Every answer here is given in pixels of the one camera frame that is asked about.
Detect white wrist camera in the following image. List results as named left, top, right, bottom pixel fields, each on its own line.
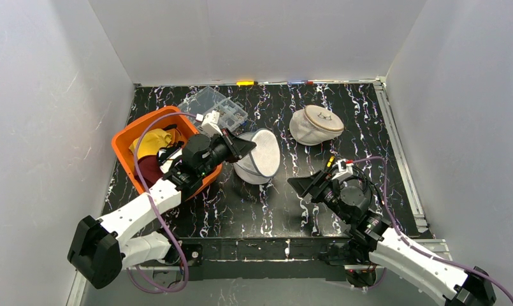
left=196, top=110, right=222, bottom=136
left=333, top=159, right=354, bottom=181

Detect white mesh bag beige trim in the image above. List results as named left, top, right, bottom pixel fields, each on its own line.
left=289, top=105, right=345, bottom=146

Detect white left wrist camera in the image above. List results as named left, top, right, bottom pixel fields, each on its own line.
left=196, top=110, right=222, bottom=136

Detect white bra black straps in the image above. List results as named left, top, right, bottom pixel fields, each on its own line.
left=157, top=142, right=185, bottom=174

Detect clear plastic screw box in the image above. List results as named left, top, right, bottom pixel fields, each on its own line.
left=177, top=86, right=248, bottom=131

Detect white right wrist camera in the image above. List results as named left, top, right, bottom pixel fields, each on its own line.
left=333, top=159, right=354, bottom=181

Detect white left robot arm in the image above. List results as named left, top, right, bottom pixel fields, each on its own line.
left=68, top=129, right=257, bottom=289

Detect yellow marker on wall edge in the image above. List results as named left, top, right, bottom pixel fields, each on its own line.
left=236, top=80, right=257, bottom=86

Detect orange plastic basin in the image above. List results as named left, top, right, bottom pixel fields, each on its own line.
left=111, top=106, right=199, bottom=194

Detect maroon bra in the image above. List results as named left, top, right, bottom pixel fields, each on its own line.
left=137, top=156, right=164, bottom=187

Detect black yellow screwdriver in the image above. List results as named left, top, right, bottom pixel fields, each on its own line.
left=324, top=156, right=335, bottom=171

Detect yellow cloth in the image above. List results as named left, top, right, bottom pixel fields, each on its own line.
left=129, top=129, right=182, bottom=159

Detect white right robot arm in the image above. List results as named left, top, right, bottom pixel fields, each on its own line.
left=287, top=171, right=496, bottom=305

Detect white mesh bag blue trim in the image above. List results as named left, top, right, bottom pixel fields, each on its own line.
left=233, top=128, right=280, bottom=185

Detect black coiled cable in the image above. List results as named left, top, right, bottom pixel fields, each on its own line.
left=329, top=163, right=379, bottom=200

